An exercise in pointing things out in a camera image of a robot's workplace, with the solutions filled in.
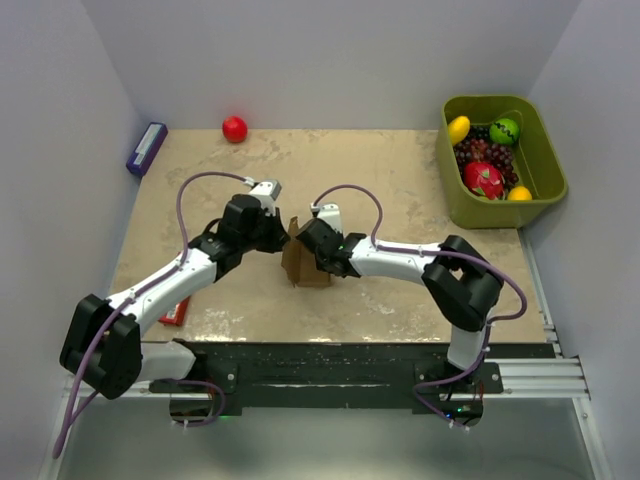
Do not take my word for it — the brown cardboard box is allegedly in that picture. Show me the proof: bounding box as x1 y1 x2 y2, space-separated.
281 216 331 288

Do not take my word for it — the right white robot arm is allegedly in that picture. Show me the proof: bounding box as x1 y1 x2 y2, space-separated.
296 218 504 393

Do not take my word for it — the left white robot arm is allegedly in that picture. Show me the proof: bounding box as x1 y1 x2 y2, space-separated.
60 181 289 399

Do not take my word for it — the red rectangular box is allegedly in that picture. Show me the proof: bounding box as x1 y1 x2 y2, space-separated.
158 297 190 327

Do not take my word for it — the purple rectangular box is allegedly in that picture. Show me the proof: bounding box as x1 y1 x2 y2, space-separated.
126 122 168 178

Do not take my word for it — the red tomato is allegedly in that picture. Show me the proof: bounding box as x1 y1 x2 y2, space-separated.
222 116 248 144

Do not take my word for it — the red dragon fruit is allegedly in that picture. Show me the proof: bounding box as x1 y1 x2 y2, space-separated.
463 161 505 200

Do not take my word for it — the yellow lemon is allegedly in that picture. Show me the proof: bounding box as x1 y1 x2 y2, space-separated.
447 116 471 146

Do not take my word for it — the purple grapes bunch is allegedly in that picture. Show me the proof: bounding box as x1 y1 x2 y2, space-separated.
453 126 519 188

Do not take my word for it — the small yellow orange fruit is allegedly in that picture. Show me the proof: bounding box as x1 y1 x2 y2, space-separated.
507 186 533 201

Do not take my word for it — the green striped fruit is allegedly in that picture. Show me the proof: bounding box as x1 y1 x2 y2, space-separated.
489 118 520 146

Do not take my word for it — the green plastic bin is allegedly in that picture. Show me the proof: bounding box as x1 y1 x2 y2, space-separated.
435 94 568 229

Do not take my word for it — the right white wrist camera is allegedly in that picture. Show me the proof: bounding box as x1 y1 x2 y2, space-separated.
310 203 343 234

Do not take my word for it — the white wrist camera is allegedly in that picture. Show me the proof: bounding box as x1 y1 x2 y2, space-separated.
249 180 282 215
310 203 343 234

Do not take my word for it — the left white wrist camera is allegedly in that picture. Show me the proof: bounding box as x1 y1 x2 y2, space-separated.
249 180 282 215

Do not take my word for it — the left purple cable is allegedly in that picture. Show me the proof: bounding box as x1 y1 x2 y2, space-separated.
52 171 256 460

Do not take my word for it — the purple cable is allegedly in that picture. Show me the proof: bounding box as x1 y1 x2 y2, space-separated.
312 183 529 321
52 171 256 460

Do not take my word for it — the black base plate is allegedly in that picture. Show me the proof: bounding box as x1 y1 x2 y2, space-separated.
150 342 504 424

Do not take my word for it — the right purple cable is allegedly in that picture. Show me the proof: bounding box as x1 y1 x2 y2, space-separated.
312 183 529 321

